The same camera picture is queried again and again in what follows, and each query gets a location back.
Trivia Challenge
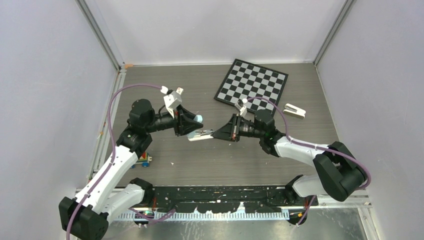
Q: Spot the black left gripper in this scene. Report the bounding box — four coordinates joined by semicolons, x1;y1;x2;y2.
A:
144;103;202;136

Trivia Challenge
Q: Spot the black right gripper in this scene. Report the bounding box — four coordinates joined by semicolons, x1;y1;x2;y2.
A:
212;114;264;143

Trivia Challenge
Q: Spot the light blue white stapler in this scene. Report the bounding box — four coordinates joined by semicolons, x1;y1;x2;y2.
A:
187;129;214;142

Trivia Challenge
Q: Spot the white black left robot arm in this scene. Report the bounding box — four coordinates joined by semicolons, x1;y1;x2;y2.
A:
58;99;203;240

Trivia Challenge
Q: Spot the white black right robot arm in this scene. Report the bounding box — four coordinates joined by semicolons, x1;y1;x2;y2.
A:
212;109;370;205

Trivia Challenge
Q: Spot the small white domino tile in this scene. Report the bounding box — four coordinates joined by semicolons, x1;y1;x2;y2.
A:
176;87;184;95

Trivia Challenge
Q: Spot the black white chessboard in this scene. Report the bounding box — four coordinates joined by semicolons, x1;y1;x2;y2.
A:
214;58;289;116

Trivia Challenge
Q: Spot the colourful wooden toy car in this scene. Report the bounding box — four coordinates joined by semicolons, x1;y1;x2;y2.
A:
130;152;153;169

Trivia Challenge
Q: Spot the white staple box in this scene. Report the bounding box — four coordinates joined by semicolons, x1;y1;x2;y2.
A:
282;103;306;119

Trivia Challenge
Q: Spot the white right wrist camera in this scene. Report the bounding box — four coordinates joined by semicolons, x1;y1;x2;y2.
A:
234;98;248;117

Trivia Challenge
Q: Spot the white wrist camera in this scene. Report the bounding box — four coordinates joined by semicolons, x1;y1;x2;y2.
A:
234;98;248;117
160;86;182;118

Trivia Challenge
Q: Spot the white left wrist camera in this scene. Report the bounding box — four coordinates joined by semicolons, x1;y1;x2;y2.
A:
160;86;182;118

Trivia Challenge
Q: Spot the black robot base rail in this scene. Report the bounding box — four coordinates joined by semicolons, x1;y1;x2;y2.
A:
137;185;318;214

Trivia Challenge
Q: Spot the left aluminium corner post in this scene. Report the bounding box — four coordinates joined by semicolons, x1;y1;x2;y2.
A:
75;0;122;72

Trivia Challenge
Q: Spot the aluminium corner post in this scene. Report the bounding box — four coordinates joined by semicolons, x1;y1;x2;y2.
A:
75;0;122;72
313;0;356;67

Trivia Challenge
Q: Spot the right aluminium corner post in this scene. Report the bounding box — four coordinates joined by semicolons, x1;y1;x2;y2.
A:
313;0;356;67

